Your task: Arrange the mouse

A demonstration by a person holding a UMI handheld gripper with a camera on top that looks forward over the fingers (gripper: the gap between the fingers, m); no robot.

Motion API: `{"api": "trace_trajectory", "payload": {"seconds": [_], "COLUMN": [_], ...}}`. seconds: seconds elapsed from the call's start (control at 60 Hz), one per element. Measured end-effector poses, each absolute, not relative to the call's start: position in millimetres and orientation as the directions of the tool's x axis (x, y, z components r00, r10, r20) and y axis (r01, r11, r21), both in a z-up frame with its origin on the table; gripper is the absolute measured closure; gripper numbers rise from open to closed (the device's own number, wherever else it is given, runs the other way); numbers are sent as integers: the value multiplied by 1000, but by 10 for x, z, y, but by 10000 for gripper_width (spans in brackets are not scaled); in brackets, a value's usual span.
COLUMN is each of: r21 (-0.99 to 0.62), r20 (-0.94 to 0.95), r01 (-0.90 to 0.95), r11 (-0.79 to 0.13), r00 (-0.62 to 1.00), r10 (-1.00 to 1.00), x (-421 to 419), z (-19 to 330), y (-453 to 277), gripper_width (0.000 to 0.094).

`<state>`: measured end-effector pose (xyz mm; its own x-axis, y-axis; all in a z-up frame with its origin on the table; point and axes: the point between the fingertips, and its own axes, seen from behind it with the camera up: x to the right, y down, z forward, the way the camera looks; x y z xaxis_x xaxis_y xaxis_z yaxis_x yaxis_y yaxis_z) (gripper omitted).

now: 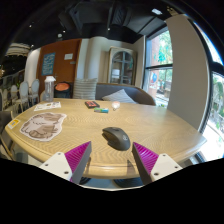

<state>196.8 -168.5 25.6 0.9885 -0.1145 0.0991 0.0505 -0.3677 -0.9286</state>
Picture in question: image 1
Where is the arched glass-door cabinet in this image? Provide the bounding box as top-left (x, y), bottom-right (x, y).
top-left (107, 46), bottom-right (138, 86)

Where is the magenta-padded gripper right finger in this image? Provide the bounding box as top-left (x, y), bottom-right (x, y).
top-left (131, 141), bottom-right (184, 186)

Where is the blue wall poster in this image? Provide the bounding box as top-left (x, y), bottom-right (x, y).
top-left (41, 52), bottom-right (56, 77)

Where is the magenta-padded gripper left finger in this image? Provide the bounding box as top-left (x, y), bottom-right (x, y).
top-left (39, 140), bottom-right (93, 185)

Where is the black computer mouse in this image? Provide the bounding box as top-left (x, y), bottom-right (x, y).
top-left (101, 126), bottom-right (132, 152)

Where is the dark grey tufted armchair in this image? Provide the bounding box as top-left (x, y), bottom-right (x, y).
top-left (0, 110), bottom-right (14, 158)

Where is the black and red flat box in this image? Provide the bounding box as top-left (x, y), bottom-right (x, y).
top-left (84, 100), bottom-right (101, 110)

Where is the small white pink object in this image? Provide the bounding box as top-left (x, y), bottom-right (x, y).
top-left (111, 100), bottom-right (121, 111)

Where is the striped upright cushion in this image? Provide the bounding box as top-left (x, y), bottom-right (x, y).
top-left (72, 77), bottom-right (99, 100)

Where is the grey striped flat cushion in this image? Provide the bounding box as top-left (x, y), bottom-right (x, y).
top-left (101, 88), bottom-right (138, 105)

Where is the group of white dining chairs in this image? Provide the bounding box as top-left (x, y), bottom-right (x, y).
top-left (0, 79), bottom-right (41, 113)

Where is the cat-shaped mouse pad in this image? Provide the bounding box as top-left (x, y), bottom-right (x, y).
top-left (19, 112), bottom-right (68, 143)

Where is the black bag with orange patch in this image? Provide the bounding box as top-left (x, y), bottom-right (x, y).
top-left (53, 81), bottom-right (74, 99)

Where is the grey curved sofa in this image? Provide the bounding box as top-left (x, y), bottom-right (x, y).
top-left (39, 82), bottom-right (157, 107)

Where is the small green packet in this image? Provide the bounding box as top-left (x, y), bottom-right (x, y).
top-left (93, 107), bottom-right (110, 114)

